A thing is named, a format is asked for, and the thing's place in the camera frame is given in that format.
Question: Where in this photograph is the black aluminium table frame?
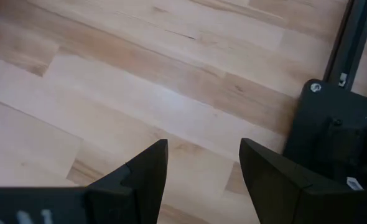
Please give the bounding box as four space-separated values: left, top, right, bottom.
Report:
322 0 367 102

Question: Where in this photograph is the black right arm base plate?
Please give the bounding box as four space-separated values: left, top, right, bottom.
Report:
282 78 367 190

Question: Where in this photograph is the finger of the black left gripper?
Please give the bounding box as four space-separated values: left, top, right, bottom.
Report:
238 138 330 224
86 138 169 224

